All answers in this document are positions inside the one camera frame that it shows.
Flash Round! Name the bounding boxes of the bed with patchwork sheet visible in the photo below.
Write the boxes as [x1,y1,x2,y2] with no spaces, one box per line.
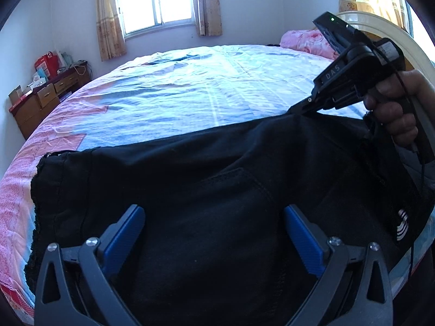
[0,42,435,309]

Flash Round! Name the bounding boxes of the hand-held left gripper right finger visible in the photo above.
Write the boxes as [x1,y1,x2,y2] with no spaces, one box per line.
[283,205,394,326]

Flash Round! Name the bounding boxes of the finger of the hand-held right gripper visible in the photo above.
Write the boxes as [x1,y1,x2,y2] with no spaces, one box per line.
[289,97,322,116]

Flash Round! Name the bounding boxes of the bright side window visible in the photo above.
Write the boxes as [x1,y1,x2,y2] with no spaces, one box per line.
[404,0,435,48]

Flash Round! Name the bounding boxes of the black pants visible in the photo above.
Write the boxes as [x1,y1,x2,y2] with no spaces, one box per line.
[24,110,435,326]

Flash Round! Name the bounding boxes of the cream wooden headboard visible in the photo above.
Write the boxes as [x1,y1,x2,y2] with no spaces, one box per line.
[335,11,435,75]

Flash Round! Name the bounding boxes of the window with white frame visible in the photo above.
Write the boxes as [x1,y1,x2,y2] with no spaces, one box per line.
[115,0,199,39]

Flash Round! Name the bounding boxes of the beige flowered curtain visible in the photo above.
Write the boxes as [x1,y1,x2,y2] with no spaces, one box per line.
[196,0,224,37]
[95,0,127,62]

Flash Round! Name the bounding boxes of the cardboard box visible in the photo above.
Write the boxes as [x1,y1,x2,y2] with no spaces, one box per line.
[8,85,23,104]

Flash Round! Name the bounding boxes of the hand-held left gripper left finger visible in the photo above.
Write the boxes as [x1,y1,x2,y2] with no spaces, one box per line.
[34,204,147,326]

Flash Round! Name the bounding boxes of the red gift bag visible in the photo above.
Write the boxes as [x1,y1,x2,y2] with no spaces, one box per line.
[34,52,58,77]

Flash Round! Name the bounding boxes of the pink pillow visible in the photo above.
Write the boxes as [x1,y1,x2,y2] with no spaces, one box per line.
[279,29,340,62]

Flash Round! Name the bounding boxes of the person's right hand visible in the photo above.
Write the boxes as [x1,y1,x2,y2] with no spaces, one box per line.
[363,69,435,147]

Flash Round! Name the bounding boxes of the wooden desk with drawers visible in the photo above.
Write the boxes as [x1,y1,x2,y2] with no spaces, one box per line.
[8,62,93,140]

